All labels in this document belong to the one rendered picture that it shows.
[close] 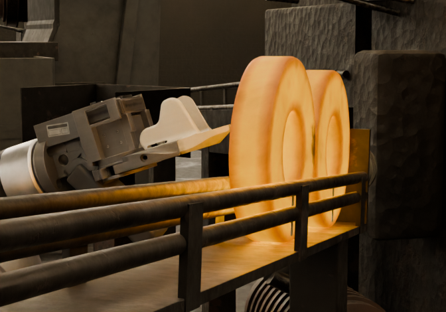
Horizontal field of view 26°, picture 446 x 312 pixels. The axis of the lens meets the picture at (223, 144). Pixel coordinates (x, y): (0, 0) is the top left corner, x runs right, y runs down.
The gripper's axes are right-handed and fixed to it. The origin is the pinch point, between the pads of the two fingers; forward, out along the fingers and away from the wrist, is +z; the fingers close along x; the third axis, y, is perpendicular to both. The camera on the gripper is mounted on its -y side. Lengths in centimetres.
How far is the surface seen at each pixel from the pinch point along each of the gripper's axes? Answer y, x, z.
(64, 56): 54, 281, -160
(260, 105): 1.3, -22.4, 12.1
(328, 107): -0.2, -3.3, 12.6
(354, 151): -5.5, 7.5, 11.3
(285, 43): 14, 82, -12
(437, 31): 5.1, 34.4, 20.3
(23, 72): 46, 228, -152
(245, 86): 3.2, -21.3, 11.0
